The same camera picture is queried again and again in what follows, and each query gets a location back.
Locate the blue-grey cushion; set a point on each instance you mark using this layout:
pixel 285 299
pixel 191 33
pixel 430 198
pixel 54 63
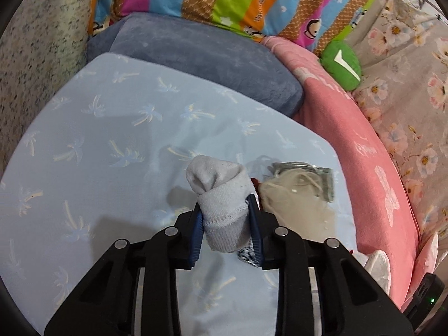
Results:
pixel 196 59

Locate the pink printed pillow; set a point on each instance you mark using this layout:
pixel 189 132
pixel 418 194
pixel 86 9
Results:
pixel 428 255

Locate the grey floral blanket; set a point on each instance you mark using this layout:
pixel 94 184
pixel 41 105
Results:
pixel 402 112

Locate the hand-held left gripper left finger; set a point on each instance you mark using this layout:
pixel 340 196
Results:
pixel 196 238

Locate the clear bag with beige cloth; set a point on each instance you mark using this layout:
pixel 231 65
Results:
pixel 294 203

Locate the green round cushion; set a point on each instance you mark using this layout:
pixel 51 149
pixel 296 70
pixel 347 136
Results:
pixel 337 64

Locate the speckled white cloth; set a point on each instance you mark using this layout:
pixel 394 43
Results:
pixel 35 59

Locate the light blue palm-print cloth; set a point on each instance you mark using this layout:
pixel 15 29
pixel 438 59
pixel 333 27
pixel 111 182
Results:
pixel 105 129

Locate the white sock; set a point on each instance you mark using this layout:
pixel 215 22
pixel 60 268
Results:
pixel 224 213

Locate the colourful striped cartoon blanket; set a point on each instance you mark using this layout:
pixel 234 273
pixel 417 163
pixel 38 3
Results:
pixel 245 0

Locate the blue patterned cloth scrap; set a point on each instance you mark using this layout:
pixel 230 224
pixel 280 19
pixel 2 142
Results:
pixel 246 254

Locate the pink blanket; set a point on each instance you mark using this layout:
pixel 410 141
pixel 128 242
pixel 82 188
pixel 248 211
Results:
pixel 350 129

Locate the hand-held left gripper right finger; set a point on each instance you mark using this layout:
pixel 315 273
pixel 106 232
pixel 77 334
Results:
pixel 254 231

